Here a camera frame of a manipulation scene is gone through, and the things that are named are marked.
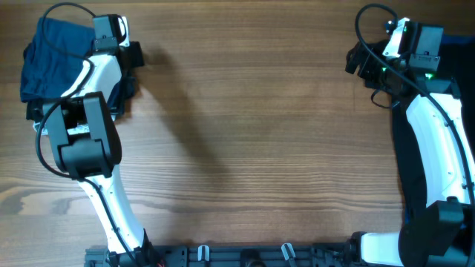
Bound blue shorts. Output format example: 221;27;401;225
19;19;95;102

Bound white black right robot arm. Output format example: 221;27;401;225
346;18;474;266

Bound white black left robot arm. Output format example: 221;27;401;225
36;14;162;266

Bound folded black trousers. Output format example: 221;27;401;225
22;39;139;123

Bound black t-shirt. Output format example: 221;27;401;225
392;36;474;223

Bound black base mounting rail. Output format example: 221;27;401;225
84;243;368;267

